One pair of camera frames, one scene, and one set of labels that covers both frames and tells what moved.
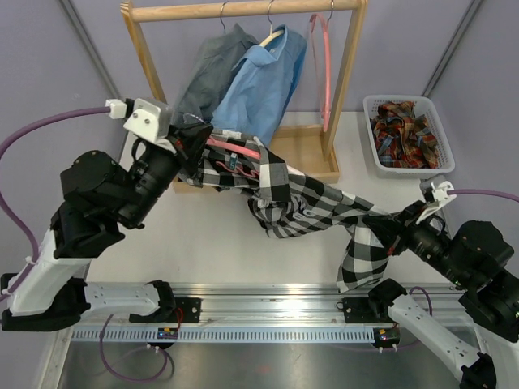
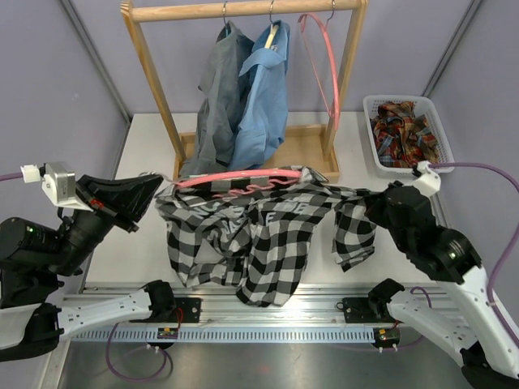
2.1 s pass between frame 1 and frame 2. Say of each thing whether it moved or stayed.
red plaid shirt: stayed
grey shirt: moved
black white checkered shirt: moved
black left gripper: moved
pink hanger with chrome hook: moved
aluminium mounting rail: stayed
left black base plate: stayed
